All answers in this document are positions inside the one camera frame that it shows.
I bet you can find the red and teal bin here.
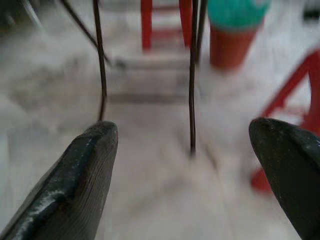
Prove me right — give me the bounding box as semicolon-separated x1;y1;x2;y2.
206;0;273;69

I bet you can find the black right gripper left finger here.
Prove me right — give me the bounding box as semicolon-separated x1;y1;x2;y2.
0;120;119;240

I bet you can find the red metal chair frame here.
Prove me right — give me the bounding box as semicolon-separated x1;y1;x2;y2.
140;0;194;53
250;48;320;195

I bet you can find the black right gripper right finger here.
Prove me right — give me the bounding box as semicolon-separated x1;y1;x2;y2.
248;117;320;240

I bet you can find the thin black metal leg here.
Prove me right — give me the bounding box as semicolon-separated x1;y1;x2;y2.
187;0;201;155
92;0;109;122

